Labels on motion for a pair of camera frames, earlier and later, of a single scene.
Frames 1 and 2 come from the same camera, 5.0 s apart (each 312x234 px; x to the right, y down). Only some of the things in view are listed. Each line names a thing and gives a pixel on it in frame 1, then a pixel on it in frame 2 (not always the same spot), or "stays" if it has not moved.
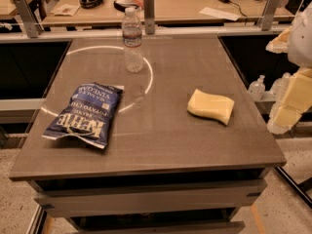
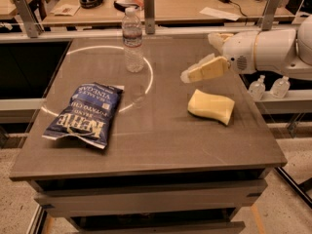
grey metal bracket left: [33, 27] stays
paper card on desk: [67, 10] stays
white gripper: [300, 43] to [240, 52]
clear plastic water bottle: [133, 41] stays
